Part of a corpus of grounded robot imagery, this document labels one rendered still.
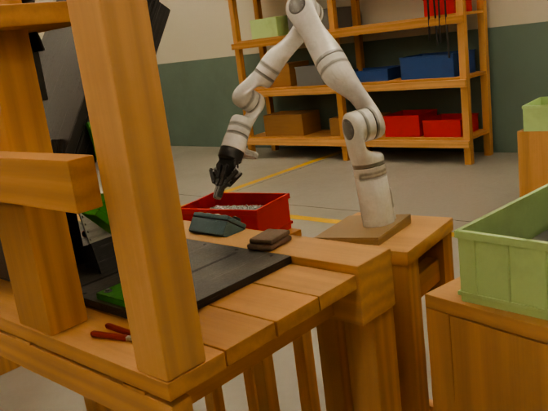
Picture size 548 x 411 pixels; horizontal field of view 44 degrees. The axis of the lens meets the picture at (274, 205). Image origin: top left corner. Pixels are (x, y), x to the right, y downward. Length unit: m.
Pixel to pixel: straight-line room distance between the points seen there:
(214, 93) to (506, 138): 4.27
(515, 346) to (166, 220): 0.81
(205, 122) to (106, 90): 8.79
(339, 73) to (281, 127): 6.21
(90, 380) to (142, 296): 0.32
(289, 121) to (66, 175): 6.96
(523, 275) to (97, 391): 0.90
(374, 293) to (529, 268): 0.36
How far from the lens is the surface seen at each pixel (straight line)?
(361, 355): 1.70
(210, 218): 1.94
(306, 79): 7.72
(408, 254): 1.76
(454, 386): 1.71
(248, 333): 1.32
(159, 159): 1.11
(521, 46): 7.04
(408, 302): 1.82
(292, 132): 8.04
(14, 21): 1.33
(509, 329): 1.54
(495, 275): 1.53
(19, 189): 1.30
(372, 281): 1.60
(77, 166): 1.14
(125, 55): 1.08
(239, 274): 1.58
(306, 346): 2.35
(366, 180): 1.88
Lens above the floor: 1.42
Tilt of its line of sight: 14 degrees down
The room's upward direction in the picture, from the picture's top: 7 degrees counter-clockwise
